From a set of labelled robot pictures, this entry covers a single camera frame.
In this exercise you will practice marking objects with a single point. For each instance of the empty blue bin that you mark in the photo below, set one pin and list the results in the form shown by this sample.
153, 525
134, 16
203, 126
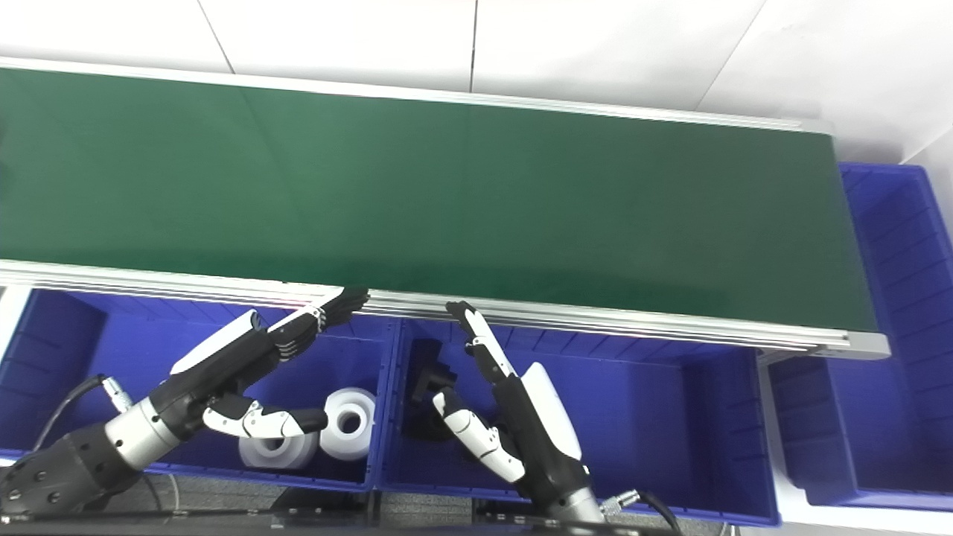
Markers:
893, 402

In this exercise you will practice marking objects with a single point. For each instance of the black machined part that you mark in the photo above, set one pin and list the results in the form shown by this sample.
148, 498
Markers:
426, 372

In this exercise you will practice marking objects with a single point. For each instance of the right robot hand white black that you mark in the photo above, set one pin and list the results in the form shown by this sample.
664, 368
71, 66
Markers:
536, 432

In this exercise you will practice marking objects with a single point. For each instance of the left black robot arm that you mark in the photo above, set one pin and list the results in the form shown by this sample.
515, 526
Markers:
67, 469

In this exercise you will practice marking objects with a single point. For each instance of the blue bin with black parts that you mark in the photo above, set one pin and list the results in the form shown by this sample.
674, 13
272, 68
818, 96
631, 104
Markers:
655, 424

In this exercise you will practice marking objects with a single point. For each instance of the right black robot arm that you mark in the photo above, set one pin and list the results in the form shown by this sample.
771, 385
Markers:
579, 508

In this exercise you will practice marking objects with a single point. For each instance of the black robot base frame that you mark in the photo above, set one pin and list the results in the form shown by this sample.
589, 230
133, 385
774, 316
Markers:
223, 525

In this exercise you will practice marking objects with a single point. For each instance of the white cylindrical part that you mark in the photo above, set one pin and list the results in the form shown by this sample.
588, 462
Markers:
350, 424
287, 452

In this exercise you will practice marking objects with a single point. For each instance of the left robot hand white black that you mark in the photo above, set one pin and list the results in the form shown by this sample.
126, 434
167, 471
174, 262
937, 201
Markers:
223, 365

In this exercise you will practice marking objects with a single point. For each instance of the green conveyor belt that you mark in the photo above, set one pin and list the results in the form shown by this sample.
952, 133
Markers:
595, 320
447, 201

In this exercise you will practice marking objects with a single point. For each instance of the blue bin with white parts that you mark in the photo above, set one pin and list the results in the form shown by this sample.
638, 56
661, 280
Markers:
126, 350

